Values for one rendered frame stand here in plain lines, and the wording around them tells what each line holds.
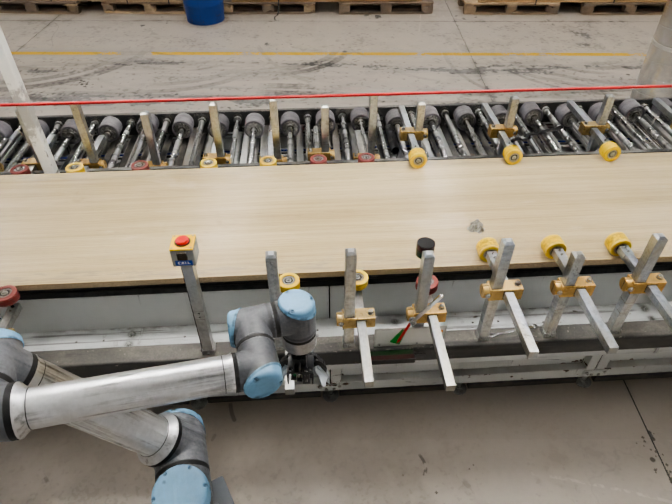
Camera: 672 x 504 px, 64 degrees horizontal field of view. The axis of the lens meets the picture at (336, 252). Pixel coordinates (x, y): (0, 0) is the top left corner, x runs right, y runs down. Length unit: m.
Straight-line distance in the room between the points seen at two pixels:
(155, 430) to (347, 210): 1.17
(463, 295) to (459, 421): 0.73
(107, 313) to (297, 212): 0.85
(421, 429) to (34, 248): 1.82
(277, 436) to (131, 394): 1.47
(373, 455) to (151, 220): 1.41
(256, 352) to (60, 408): 0.41
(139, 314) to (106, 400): 1.05
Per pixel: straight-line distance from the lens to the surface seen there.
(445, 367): 1.78
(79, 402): 1.24
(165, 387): 1.22
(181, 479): 1.60
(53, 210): 2.56
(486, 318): 2.00
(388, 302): 2.16
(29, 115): 2.72
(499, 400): 2.81
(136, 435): 1.57
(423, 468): 2.56
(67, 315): 2.33
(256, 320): 1.30
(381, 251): 2.07
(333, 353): 1.99
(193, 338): 2.20
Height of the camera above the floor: 2.27
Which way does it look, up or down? 42 degrees down
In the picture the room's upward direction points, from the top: straight up
